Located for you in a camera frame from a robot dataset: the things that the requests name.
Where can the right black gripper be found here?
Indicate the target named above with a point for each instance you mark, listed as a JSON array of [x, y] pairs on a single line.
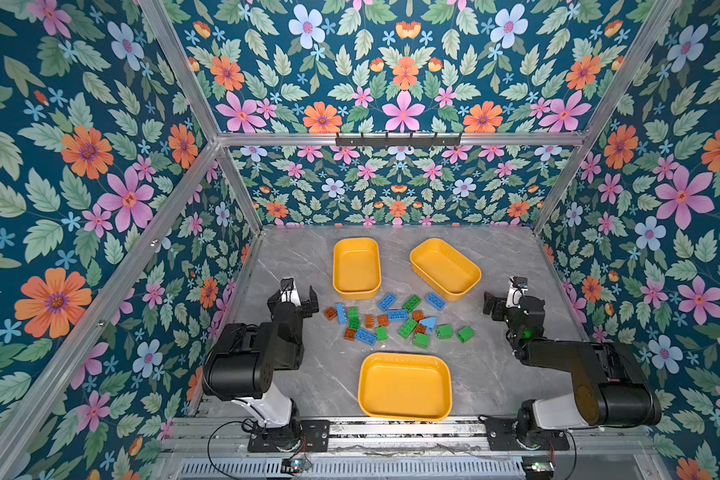
[[503, 307]]

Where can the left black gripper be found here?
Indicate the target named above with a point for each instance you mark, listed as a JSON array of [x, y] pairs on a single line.
[[297, 305]]

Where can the blue long brick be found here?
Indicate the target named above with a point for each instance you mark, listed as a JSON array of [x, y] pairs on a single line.
[[387, 302], [366, 337], [397, 315]]

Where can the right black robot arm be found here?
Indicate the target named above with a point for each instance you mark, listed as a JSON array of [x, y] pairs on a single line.
[[608, 387]]

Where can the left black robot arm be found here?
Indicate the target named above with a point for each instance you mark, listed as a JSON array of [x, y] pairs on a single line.
[[241, 365]]

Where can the green cube brick far right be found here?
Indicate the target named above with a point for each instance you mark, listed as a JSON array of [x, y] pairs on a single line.
[[465, 334]]

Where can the green cube brick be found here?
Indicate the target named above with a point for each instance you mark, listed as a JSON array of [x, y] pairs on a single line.
[[444, 332], [465, 334]]

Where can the yellow bin back right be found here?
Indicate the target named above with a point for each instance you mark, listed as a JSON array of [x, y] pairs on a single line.
[[445, 269]]

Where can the yellow bin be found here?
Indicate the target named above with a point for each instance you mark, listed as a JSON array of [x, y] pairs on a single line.
[[406, 387], [445, 269], [357, 268]]

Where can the yellow bin back left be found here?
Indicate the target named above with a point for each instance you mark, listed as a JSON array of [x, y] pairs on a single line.
[[357, 268]]

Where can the light blue slope brick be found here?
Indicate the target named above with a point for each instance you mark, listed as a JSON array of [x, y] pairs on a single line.
[[429, 323]]

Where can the green long brick upper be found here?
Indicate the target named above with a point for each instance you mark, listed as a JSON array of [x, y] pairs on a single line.
[[412, 303]]

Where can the green long brick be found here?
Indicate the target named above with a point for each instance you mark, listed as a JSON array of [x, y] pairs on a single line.
[[412, 303], [408, 328]]

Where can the green long brick centre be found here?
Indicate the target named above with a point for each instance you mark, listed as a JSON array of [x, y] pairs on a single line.
[[408, 328]]

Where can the yellow bin front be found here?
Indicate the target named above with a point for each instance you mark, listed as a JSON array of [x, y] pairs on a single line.
[[406, 387]]

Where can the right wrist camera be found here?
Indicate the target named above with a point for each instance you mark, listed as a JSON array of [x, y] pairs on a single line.
[[519, 283]]

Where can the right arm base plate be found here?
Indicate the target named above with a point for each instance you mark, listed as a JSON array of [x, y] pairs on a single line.
[[505, 434]]

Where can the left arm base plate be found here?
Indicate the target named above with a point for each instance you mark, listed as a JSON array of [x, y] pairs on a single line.
[[297, 436]]

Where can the black hook rail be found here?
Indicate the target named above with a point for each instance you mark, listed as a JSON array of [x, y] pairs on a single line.
[[384, 140]]

